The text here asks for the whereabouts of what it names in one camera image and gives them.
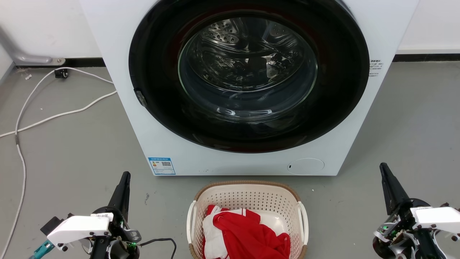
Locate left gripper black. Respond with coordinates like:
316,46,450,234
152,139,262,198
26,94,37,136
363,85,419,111
89,172,141,259

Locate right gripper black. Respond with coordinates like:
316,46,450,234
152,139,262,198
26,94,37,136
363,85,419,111
372,162,454,259

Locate cream plastic laundry basket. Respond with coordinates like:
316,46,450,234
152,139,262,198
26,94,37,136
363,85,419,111
186,181,309,259

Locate blue energy label sticker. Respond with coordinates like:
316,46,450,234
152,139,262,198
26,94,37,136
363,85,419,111
148,157,176,176

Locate round white filter cover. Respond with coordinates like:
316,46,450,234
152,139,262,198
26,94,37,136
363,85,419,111
287,158,325,176

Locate teal connector plug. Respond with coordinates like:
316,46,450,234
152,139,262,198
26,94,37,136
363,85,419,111
29,240,55,259

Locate black round washer door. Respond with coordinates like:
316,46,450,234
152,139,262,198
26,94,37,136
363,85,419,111
128,0,370,154

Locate red and white garment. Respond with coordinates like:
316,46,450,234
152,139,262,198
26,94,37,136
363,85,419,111
202,205,291,259

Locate white front-load washing machine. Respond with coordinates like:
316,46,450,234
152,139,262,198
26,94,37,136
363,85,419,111
79,0,420,177

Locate grey metal pipe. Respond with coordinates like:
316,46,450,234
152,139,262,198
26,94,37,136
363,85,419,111
0,26,66,66

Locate steel washer drum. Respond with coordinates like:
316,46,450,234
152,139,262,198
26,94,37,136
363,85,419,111
178,17,318,114

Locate thin black cable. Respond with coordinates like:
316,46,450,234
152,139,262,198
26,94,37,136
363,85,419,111
139,237,177,259

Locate thick white cable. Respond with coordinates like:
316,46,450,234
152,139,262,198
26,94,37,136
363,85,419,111
0,90,118,138

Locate thin white cable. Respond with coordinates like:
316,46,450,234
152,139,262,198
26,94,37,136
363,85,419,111
0,67,114,259

